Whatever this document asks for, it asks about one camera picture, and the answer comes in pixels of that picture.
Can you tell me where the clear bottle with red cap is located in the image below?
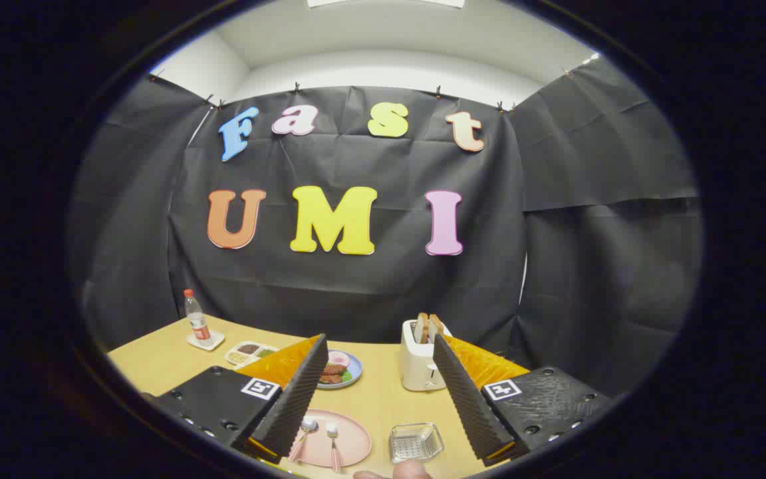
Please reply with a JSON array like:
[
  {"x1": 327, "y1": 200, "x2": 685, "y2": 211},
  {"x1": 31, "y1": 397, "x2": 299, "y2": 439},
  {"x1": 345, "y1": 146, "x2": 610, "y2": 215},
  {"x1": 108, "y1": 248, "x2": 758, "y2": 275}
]
[{"x1": 184, "y1": 289, "x2": 212, "y2": 347}]

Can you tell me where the spoon with pink handle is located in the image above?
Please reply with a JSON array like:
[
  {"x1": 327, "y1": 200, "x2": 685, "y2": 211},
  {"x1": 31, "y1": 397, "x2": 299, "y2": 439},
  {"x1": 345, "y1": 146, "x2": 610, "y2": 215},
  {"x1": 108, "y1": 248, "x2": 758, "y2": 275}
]
[{"x1": 288, "y1": 418, "x2": 319, "y2": 463}]

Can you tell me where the blue plate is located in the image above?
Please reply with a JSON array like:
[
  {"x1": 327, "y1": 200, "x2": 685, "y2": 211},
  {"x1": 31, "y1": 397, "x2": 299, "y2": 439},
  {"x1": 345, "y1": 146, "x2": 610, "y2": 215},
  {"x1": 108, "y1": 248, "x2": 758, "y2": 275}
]
[{"x1": 317, "y1": 349, "x2": 363, "y2": 390}]

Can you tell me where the ceiling light panel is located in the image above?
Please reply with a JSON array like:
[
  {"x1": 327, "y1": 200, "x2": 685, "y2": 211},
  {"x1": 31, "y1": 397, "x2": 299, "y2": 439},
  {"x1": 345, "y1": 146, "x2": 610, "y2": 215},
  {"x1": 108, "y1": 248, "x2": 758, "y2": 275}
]
[{"x1": 307, "y1": 0, "x2": 465, "y2": 9}]

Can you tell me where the pink plate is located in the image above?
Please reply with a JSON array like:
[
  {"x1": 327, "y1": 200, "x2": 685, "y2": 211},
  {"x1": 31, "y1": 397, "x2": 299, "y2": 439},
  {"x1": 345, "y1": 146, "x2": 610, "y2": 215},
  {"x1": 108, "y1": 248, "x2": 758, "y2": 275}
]
[{"x1": 288, "y1": 409, "x2": 372, "y2": 468}]

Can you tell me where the white divided condiment tray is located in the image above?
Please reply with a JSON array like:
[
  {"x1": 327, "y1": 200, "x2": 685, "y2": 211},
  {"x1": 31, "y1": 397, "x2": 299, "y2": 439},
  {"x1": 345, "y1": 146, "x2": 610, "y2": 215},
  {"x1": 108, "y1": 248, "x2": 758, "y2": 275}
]
[{"x1": 225, "y1": 341, "x2": 279, "y2": 368}]

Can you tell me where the metal perforated tray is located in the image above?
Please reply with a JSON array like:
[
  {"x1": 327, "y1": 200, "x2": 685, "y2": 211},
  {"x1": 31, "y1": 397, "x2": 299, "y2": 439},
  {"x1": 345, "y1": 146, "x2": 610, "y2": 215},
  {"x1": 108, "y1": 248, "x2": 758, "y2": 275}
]
[{"x1": 389, "y1": 422, "x2": 445, "y2": 464}]

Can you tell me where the small white square dish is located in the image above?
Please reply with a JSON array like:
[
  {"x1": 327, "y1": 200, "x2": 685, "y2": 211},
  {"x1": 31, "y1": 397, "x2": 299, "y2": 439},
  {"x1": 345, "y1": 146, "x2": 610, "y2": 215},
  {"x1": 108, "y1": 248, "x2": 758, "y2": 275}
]
[{"x1": 186, "y1": 331, "x2": 225, "y2": 351}]

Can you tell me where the fork with pink handle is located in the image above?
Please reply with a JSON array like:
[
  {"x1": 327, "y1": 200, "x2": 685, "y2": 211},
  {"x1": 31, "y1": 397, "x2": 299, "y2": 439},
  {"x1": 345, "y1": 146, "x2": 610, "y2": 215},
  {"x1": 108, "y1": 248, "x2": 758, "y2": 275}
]
[{"x1": 326, "y1": 422, "x2": 342, "y2": 473}]

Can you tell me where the white toaster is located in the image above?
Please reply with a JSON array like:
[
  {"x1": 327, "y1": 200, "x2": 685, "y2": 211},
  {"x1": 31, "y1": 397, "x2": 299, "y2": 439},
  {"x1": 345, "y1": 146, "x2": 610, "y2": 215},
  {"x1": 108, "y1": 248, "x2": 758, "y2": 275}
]
[{"x1": 400, "y1": 319, "x2": 453, "y2": 392}]

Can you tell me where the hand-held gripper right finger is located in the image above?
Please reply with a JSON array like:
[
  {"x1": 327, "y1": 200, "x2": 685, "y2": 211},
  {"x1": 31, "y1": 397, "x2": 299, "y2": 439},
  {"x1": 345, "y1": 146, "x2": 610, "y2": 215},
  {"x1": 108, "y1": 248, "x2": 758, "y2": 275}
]
[{"x1": 432, "y1": 333, "x2": 613, "y2": 466}]

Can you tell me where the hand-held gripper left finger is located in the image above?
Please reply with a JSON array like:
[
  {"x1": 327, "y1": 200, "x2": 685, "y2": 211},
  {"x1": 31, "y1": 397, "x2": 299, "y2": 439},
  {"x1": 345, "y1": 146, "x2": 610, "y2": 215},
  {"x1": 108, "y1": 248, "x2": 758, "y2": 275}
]
[{"x1": 150, "y1": 334, "x2": 329, "y2": 465}]

